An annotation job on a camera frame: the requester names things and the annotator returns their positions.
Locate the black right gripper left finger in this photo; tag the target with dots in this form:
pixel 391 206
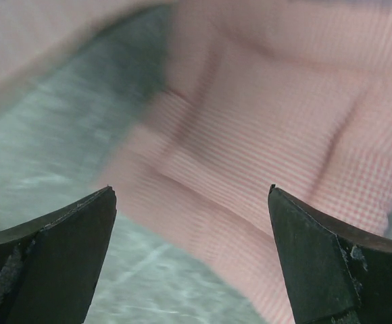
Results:
pixel 50 266

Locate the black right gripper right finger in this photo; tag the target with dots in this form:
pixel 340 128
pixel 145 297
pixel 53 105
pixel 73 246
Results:
pixel 334 272

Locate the pink pet cushion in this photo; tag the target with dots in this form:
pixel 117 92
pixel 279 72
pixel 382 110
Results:
pixel 292 93

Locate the pink striped pet tent fabric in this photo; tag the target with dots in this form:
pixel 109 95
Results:
pixel 36 34

